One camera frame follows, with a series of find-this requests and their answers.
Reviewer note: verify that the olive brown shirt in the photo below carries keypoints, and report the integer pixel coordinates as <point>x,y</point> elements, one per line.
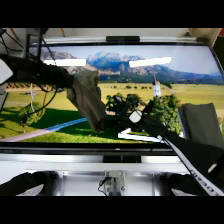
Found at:
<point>201,123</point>
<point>87,96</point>

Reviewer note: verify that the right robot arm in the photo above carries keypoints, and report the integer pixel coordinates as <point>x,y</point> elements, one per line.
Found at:
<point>186,150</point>

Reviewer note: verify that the black tripod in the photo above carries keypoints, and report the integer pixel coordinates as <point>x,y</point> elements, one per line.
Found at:
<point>4,36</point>

